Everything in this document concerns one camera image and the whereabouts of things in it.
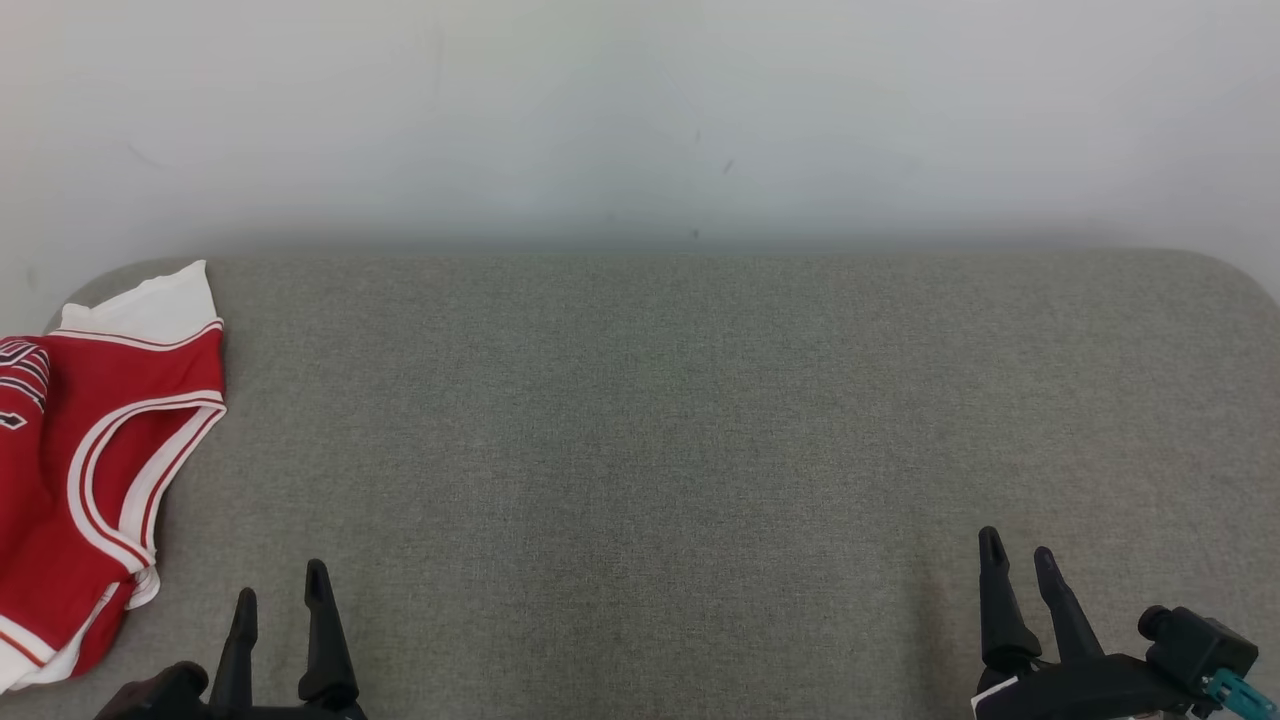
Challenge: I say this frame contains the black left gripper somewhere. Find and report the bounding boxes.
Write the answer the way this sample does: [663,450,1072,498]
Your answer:
[205,559,368,720]

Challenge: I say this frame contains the red Bulls 23 jersey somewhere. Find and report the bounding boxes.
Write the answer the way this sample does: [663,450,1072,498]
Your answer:
[0,260,228,693]

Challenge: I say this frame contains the teal right camera connector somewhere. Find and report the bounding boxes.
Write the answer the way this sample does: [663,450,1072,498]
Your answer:
[1205,668,1278,720]

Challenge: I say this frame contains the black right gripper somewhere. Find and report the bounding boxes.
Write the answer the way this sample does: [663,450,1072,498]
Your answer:
[972,526,1203,720]

